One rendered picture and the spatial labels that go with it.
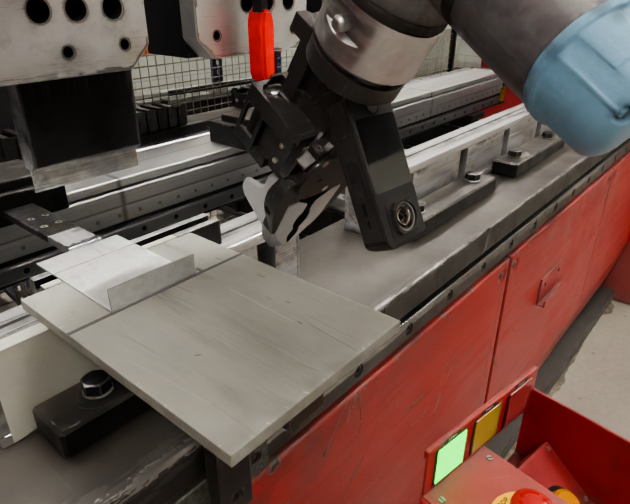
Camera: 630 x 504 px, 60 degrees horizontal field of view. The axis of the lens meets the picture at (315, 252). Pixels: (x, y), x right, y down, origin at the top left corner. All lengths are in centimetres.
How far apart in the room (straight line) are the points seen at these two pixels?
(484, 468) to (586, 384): 152
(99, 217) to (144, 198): 8
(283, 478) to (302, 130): 41
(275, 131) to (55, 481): 33
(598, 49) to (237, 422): 27
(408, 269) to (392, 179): 40
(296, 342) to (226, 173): 59
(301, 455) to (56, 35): 49
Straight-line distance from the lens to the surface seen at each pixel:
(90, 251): 58
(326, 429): 70
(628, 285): 266
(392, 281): 75
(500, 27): 29
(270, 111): 42
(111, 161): 55
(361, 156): 38
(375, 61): 35
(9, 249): 79
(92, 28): 48
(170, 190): 89
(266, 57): 54
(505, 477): 64
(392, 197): 40
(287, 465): 67
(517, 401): 68
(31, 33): 46
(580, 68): 28
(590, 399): 208
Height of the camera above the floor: 124
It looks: 26 degrees down
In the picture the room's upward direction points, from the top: straight up
